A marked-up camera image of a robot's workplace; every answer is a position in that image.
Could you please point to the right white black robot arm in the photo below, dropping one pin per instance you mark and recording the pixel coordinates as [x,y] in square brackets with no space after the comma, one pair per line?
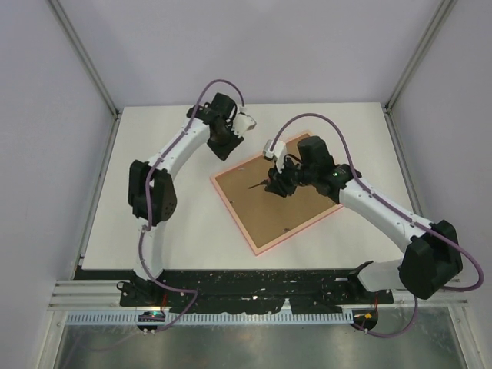
[428,262]

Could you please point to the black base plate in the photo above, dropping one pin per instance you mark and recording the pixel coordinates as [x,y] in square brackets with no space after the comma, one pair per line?
[187,280]

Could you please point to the right aluminium corner post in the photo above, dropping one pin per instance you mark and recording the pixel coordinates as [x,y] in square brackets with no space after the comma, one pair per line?
[431,31]

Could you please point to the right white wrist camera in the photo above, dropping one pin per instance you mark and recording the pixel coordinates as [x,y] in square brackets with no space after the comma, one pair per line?
[275,152]

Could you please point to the red handled screwdriver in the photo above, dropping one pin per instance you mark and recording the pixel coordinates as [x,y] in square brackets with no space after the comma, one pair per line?
[262,183]

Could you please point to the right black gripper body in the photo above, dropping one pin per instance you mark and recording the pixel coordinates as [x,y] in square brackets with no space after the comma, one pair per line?
[300,174]

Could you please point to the white slotted cable duct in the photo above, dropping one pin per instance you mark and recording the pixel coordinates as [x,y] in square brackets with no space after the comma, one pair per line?
[147,318]

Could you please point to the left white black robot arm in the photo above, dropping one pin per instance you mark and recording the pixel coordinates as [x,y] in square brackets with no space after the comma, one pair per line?
[153,200]

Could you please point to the aluminium front rail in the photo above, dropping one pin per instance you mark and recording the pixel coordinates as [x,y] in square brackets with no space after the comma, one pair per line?
[84,294]

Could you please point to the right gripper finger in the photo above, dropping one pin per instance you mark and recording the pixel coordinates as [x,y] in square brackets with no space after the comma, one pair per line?
[284,188]
[275,181]

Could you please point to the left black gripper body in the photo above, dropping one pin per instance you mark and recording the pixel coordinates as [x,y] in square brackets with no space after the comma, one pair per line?
[225,131]

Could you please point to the brown frame backing board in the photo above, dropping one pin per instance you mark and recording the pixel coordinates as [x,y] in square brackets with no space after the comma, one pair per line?
[274,194]

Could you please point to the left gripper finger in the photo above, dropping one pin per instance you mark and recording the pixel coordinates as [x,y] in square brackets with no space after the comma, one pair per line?
[232,141]
[218,149]

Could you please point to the left aluminium corner post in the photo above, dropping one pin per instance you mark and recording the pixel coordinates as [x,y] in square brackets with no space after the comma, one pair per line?
[82,54]

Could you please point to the pink wooden photo frame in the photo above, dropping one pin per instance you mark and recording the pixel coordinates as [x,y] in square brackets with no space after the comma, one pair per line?
[276,196]

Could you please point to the aluminium corner post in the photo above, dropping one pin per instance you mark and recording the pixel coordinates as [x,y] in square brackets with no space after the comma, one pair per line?
[431,31]
[82,54]

